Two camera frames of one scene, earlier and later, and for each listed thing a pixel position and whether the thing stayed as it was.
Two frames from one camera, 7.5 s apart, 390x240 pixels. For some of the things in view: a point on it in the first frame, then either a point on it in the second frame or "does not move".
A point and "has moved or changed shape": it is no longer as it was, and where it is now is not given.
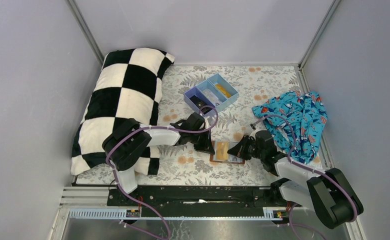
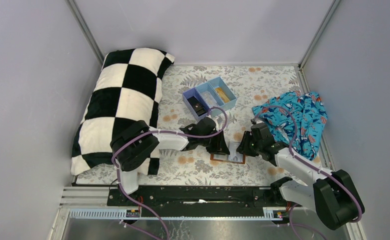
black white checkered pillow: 127,87 does not move
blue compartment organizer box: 215,91 does not move
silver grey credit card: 212,97 has moved or changed shape
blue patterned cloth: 307,114 does not move
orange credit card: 223,90 has moved or changed shape
